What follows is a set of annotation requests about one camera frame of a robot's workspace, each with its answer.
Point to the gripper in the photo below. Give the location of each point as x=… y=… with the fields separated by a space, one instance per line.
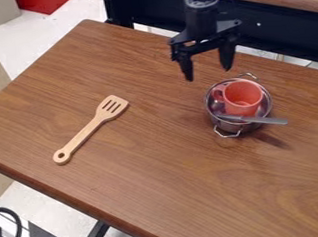
x=202 y=27

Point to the pink cup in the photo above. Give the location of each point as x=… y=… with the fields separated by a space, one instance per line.
x=239 y=97

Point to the silver pot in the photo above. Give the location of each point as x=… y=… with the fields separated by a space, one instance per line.
x=237 y=118

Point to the grey knife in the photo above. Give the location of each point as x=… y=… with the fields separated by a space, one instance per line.
x=255 y=119

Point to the wooden spatula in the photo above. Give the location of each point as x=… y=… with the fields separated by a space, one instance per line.
x=90 y=127

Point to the red box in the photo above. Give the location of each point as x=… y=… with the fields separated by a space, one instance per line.
x=43 y=3

